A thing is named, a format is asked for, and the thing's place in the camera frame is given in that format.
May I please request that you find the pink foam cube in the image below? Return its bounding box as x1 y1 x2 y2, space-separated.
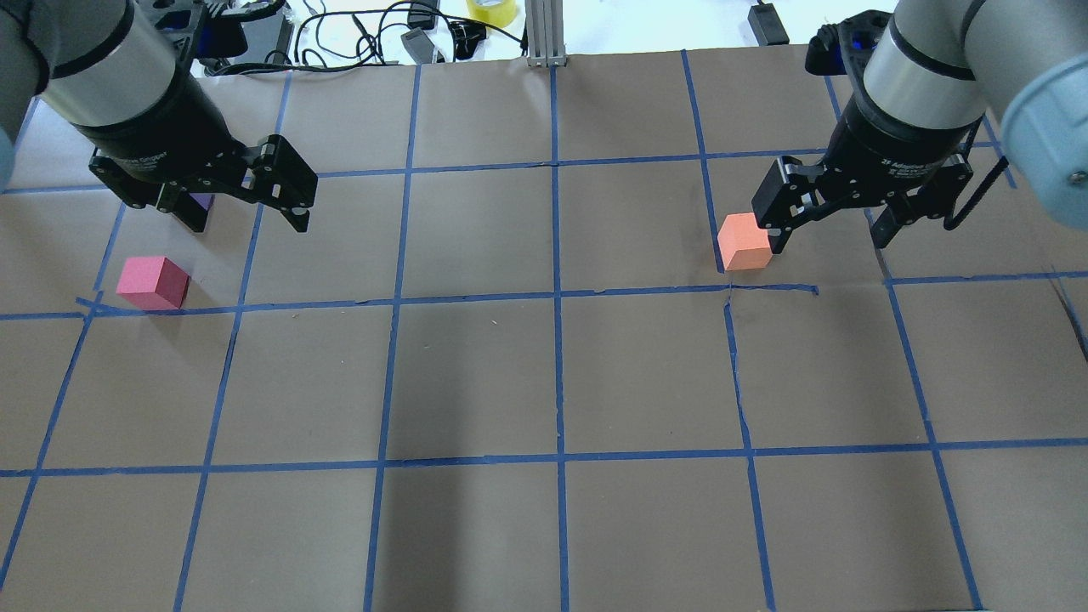
114 256 190 311

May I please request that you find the black power adapter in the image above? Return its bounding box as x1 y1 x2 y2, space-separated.
747 1 790 47

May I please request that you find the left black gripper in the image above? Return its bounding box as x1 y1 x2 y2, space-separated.
74 66 319 234

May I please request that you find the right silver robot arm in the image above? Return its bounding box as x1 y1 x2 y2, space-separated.
751 1 1087 254

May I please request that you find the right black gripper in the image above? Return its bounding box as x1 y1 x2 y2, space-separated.
751 107 980 255

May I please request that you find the orange foam cube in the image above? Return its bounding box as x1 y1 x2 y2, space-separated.
717 212 772 272

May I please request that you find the yellow tape roll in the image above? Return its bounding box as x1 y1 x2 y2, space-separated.
465 0 518 28

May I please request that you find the aluminium frame post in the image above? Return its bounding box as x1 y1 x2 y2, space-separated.
524 0 568 68

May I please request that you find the purple foam cube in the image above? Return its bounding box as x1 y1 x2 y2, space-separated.
190 193 214 212

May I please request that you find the black power brick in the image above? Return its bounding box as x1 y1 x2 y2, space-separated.
235 13 292 65

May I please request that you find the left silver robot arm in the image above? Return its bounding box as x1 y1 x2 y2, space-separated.
3 1 318 233

